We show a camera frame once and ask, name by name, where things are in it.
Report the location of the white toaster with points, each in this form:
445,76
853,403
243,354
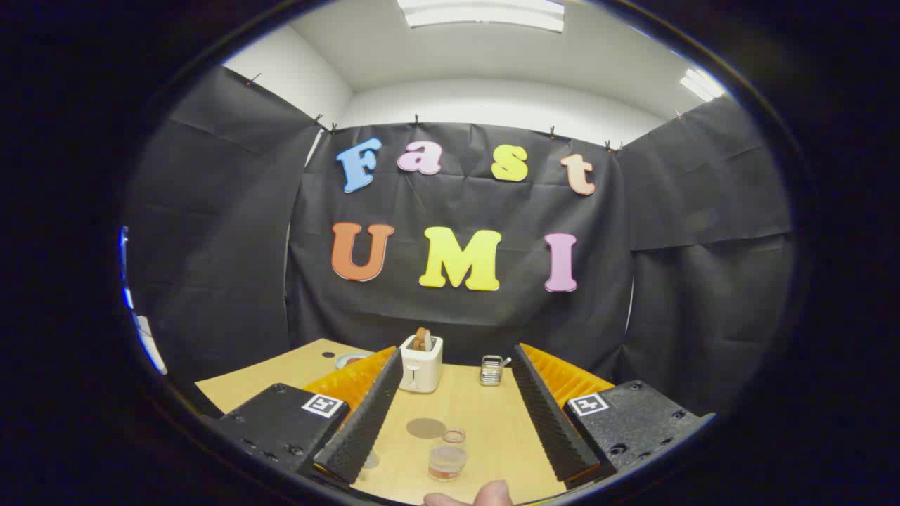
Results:
420,369

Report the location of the clear plastic juice bottle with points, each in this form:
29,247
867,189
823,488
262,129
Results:
447,460

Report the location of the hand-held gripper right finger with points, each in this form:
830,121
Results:
545,411

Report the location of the bread slice in toaster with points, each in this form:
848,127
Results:
422,339

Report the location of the long ceiling light panel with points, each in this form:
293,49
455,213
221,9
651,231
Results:
485,13

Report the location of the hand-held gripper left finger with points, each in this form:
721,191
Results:
365,414

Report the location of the round brown coaster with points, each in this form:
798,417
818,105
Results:
424,428

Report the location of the small ceiling light panel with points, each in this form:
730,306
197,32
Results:
701,84

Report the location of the pale green round plate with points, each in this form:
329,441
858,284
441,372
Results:
346,360

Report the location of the wooden table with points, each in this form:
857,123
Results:
485,422

